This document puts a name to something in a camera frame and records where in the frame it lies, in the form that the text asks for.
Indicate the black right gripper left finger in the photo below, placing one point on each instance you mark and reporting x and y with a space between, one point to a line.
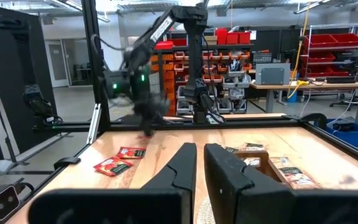
120 205

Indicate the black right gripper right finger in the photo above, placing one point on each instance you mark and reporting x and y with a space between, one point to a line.
259 205

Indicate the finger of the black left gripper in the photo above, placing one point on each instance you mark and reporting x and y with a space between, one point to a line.
151 128
144 128

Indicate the brown wooden tea box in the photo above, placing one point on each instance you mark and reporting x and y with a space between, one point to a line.
250 153

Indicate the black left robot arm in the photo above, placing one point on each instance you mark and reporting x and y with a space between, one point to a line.
195 77

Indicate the orange parts bin rack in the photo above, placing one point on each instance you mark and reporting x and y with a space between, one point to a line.
169 67

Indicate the silver metal bar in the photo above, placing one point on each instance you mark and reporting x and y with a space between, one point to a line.
94 124

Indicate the red plastic storage bin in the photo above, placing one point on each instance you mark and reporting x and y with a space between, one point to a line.
348 40
244 38
320 42
232 38
166 45
319 58
317 72
221 36

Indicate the blue plastic bin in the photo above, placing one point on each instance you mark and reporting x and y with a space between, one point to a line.
350 138

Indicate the grey equipment case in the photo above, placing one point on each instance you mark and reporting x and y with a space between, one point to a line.
272 74

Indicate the wooden workbench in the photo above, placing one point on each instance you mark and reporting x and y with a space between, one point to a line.
322 85

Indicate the black office chair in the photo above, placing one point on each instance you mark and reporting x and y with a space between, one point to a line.
351 104

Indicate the large black panel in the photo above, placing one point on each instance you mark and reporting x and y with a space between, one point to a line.
11 62

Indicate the black depth camera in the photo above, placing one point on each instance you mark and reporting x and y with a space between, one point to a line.
5 202

